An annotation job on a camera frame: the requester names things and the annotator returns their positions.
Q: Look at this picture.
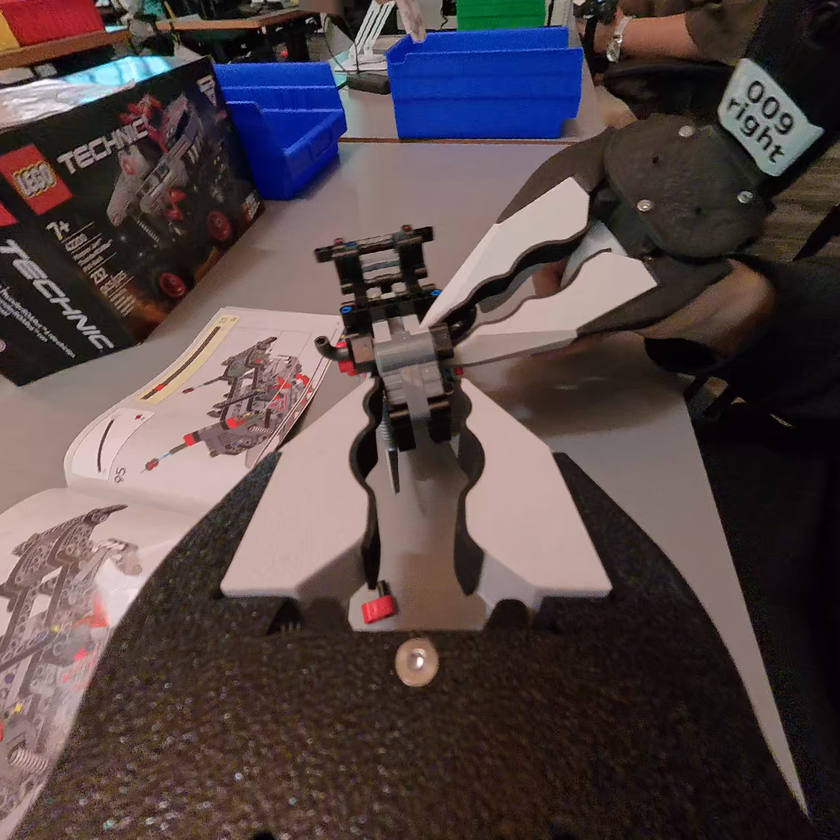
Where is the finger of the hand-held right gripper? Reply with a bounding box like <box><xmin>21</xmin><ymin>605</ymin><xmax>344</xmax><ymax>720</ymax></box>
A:
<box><xmin>420</xmin><ymin>177</ymin><xmax>595</xmax><ymax>329</ymax></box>
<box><xmin>459</xmin><ymin>226</ymin><xmax>658</xmax><ymax>365</ymax></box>

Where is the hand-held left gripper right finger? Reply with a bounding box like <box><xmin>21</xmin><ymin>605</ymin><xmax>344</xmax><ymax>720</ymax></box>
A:
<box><xmin>455</xmin><ymin>378</ymin><xmax>613</xmax><ymax>631</ymax></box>

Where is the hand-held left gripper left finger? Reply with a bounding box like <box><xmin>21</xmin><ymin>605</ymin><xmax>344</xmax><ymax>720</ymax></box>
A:
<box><xmin>221</xmin><ymin>378</ymin><xmax>385</xmax><ymax>631</ymax></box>

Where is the black grey toy truck chassis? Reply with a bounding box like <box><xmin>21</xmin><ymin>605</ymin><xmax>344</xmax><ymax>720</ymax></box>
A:
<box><xmin>314</xmin><ymin>225</ymin><xmax>468</xmax><ymax>493</ymax></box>

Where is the person's right forearm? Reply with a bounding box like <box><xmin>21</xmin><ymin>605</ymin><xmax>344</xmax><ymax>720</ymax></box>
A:
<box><xmin>646</xmin><ymin>252</ymin><xmax>840</xmax><ymax>434</ymax></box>

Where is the grey desk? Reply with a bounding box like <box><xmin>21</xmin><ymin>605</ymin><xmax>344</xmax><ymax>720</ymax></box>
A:
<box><xmin>0</xmin><ymin>140</ymin><xmax>808</xmax><ymax>818</ymax></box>

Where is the person's right hand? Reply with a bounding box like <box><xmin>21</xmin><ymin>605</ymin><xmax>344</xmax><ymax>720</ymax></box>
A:
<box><xmin>645</xmin><ymin>258</ymin><xmax>783</xmax><ymax>360</ymax></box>

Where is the small red brick piece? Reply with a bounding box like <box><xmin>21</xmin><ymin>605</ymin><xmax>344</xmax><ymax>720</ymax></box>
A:
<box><xmin>362</xmin><ymin>581</ymin><xmax>399</xmax><ymax>623</ymax></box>

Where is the large blue storage bin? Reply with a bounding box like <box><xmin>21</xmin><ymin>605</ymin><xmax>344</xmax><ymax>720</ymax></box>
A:
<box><xmin>386</xmin><ymin>26</ymin><xmax>585</xmax><ymax>140</ymax></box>

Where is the open instruction booklet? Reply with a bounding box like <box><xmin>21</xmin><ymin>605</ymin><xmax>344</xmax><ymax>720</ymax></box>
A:
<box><xmin>0</xmin><ymin>307</ymin><xmax>342</xmax><ymax>808</ymax></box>

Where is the green storage bin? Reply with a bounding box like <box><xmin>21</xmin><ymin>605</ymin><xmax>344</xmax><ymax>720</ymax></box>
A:
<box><xmin>456</xmin><ymin>0</ymin><xmax>547</xmax><ymax>30</ymax></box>

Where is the white board stand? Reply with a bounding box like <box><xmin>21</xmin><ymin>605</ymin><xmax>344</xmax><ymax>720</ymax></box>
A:
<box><xmin>335</xmin><ymin>0</ymin><xmax>401</xmax><ymax>73</ymax></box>

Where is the small blue storage bin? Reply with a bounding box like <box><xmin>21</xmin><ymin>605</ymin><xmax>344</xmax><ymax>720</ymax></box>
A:
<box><xmin>215</xmin><ymin>62</ymin><xmax>347</xmax><ymax>200</ymax></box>

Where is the black toy set box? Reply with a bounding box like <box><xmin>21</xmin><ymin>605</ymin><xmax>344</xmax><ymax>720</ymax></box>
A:
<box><xmin>0</xmin><ymin>56</ymin><xmax>266</xmax><ymax>387</ymax></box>

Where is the red storage bin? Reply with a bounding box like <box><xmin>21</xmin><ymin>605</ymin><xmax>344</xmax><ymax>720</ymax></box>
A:
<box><xmin>3</xmin><ymin>0</ymin><xmax>106</xmax><ymax>47</ymax></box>

